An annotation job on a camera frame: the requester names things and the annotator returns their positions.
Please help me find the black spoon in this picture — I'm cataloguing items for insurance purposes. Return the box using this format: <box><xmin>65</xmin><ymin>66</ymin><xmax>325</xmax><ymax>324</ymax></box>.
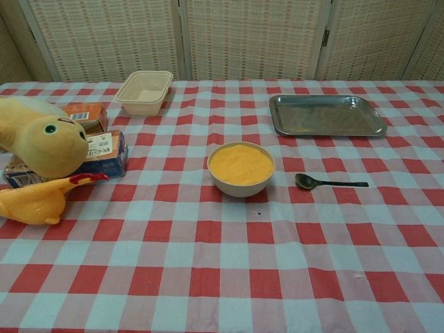
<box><xmin>295</xmin><ymin>173</ymin><xmax>370</xmax><ymax>191</ymax></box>

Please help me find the off-white round bowl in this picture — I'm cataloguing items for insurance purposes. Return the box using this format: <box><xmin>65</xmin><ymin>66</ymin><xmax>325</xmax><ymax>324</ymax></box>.
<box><xmin>207</xmin><ymin>141</ymin><xmax>276</xmax><ymax>198</ymax></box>

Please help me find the beige plastic container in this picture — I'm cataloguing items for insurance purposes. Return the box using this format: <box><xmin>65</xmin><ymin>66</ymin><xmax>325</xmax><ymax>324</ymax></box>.
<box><xmin>114</xmin><ymin>70</ymin><xmax>174</xmax><ymax>117</ymax></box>

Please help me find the metal tray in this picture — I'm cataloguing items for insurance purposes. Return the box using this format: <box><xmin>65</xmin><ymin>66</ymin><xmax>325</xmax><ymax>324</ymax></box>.
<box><xmin>268</xmin><ymin>94</ymin><xmax>389</xmax><ymax>138</ymax></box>

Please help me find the red white checkered tablecloth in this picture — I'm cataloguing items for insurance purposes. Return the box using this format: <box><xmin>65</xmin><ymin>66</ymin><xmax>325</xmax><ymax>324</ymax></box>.
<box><xmin>0</xmin><ymin>79</ymin><xmax>444</xmax><ymax>333</ymax></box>

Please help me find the orange and blue carton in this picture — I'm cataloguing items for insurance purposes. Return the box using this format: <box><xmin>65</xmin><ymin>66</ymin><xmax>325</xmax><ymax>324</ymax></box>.
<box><xmin>2</xmin><ymin>130</ymin><xmax>129</xmax><ymax>189</ymax></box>

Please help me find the small orange cardboard box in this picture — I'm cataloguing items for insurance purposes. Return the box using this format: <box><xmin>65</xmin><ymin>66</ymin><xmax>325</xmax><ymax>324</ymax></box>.
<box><xmin>60</xmin><ymin>103</ymin><xmax>109</xmax><ymax>135</ymax></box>

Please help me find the yellow plush toy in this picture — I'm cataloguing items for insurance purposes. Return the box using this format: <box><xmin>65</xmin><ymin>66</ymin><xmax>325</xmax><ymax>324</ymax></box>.
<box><xmin>0</xmin><ymin>96</ymin><xmax>89</xmax><ymax>178</ymax></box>

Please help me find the woven beige folding screen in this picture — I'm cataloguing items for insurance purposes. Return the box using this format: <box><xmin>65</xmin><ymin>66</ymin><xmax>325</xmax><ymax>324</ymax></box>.
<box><xmin>0</xmin><ymin>0</ymin><xmax>444</xmax><ymax>84</ymax></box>

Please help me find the yellow rubber chicken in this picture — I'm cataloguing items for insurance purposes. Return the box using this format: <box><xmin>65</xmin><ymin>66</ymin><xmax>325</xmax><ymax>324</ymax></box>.
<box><xmin>0</xmin><ymin>172</ymin><xmax>110</xmax><ymax>226</ymax></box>

